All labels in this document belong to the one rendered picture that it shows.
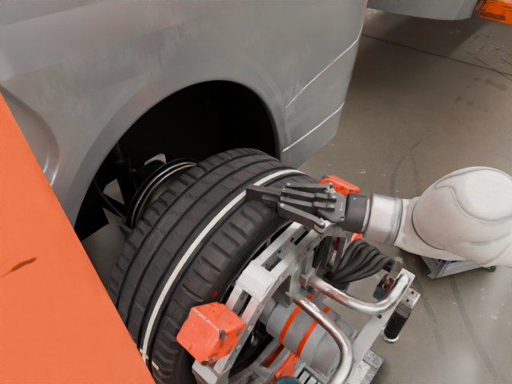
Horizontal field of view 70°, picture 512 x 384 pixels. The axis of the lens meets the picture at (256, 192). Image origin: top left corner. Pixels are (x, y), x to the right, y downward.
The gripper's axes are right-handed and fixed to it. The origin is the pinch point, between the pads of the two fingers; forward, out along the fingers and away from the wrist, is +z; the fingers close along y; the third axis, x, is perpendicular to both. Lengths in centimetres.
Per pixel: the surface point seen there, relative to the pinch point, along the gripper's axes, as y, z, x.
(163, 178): 17.3, 34.1, -19.0
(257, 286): -16.0, -3.5, -8.3
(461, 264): 82, -85, -102
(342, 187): 10.5, -15.5, -3.4
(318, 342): -13.3, -17.3, -28.9
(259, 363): -11, -3, -58
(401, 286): -1.2, -32.3, -18.1
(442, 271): 76, -76, -104
